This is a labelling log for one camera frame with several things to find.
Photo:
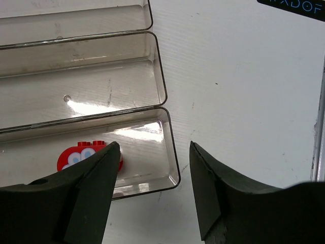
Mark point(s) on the middle clear plastic container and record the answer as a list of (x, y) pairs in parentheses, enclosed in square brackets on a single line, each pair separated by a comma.
[(73, 78)]

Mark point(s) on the right blue table label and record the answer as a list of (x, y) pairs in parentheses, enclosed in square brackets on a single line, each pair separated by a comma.
[(309, 8)]

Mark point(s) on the near clear plastic container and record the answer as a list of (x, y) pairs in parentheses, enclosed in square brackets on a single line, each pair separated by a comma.
[(145, 138)]

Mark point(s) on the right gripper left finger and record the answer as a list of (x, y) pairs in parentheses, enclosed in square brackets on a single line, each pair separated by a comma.
[(70, 206)]

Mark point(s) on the red rounded flower lego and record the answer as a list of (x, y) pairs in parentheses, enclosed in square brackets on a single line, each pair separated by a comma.
[(78, 153)]

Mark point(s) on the clear plastic container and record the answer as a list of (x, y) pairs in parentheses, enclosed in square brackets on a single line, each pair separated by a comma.
[(44, 21), (73, 78), (145, 138)]

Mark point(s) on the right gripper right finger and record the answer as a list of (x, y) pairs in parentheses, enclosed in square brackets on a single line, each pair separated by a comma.
[(233, 208)]

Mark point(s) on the aluminium table rail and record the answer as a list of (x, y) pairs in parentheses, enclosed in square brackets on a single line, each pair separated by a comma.
[(317, 171)]

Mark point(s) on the far clear plastic container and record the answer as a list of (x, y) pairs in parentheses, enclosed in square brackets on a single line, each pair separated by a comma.
[(44, 21)]

